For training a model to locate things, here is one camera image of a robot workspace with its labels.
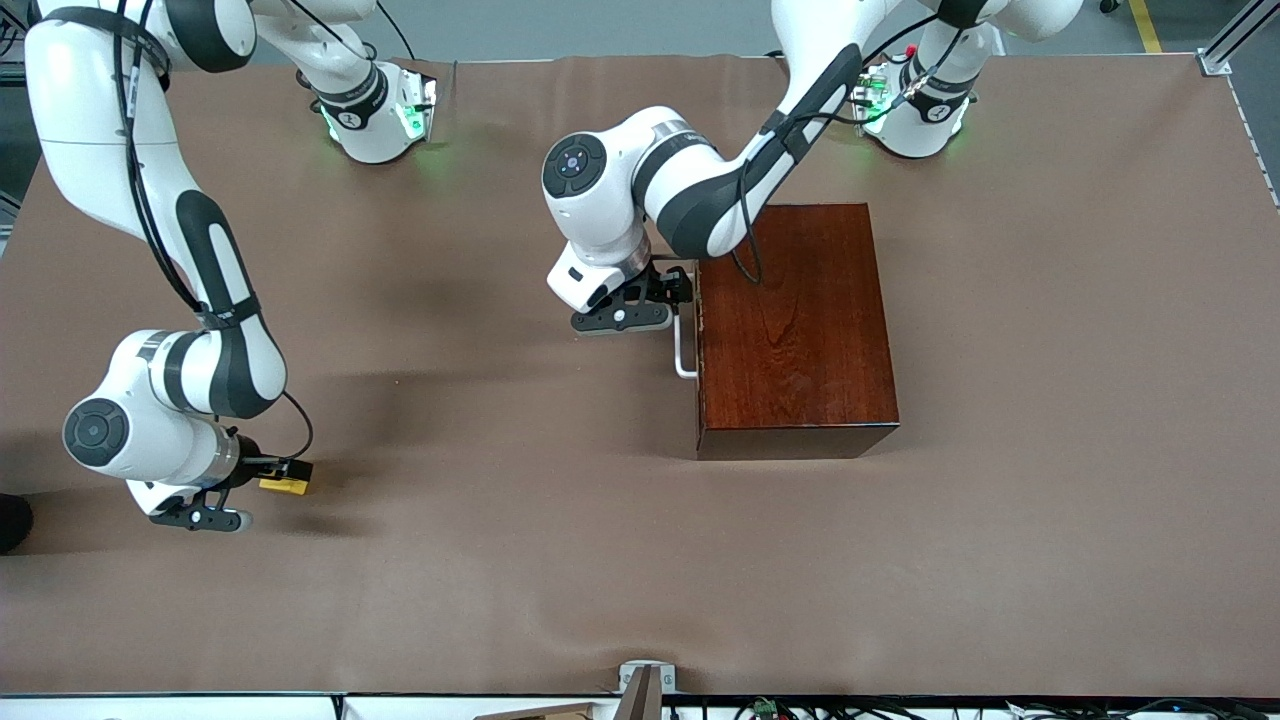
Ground brown table cover sheet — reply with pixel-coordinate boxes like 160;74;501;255
0;52;1280;698

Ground wooden drawer with white handle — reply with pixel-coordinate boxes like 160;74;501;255
673;258;705;456

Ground black round object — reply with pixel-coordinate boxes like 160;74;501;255
0;493;34;555

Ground aluminium frame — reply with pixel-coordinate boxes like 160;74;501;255
1200;0;1280;77

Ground grey brown post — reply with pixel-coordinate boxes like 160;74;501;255
612;666;663;720

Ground small metal bracket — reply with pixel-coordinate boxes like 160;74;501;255
618;660;678;695

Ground dark wooden drawer cabinet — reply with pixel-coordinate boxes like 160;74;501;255
694;203;901;462

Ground tan cardboard piece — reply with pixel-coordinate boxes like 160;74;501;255
470;702;606;720

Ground tangled black cables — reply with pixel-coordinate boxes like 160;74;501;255
668;696;1280;720

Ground black base cable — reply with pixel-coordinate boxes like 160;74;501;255
373;0;421;63

